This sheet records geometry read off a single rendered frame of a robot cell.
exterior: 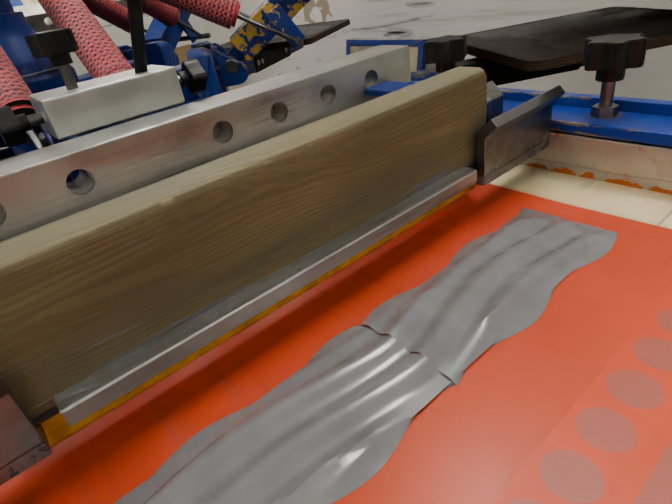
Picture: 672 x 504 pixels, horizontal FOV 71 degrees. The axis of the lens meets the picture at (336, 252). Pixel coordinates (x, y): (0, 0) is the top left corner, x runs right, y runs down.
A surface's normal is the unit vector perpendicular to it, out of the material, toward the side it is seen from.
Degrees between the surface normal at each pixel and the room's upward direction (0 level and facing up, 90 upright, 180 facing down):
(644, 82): 90
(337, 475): 42
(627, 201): 0
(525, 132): 90
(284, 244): 90
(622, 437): 0
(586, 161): 90
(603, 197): 0
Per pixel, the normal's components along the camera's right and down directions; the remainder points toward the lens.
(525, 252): 0.17, -0.52
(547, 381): -0.15, -0.84
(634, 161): -0.75, 0.43
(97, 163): 0.65, 0.31
